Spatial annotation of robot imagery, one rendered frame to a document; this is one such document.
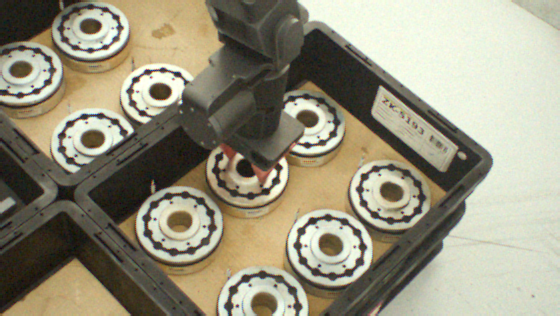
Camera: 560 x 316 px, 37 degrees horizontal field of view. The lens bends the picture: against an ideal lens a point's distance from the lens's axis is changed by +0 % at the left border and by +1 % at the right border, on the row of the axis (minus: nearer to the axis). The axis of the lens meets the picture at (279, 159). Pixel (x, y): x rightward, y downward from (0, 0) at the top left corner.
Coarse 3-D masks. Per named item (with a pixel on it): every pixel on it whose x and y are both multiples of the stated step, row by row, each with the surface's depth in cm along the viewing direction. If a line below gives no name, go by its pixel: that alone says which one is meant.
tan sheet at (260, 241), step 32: (352, 128) 112; (352, 160) 109; (288, 192) 106; (320, 192) 106; (128, 224) 101; (224, 224) 102; (256, 224) 103; (288, 224) 103; (224, 256) 100; (256, 256) 100; (192, 288) 97
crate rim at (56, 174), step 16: (304, 16) 109; (0, 112) 96; (160, 112) 98; (176, 112) 98; (16, 128) 95; (144, 128) 97; (32, 144) 94; (128, 144) 95; (48, 160) 93; (96, 160) 94; (112, 160) 94; (48, 176) 92; (64, 176) 92; (80, 176) 92; (64, 192) 93
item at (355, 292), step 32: (320, 32) 108; (416, 96) 103; (160, 128) 97; (448, 128) 102; (128, 160) 94; (480, 160) 99; (448, 192) 96; (416, 224) 93; (128, 256) 88; (384, 256) 91; (160, 288) 86; (352, 288) 88
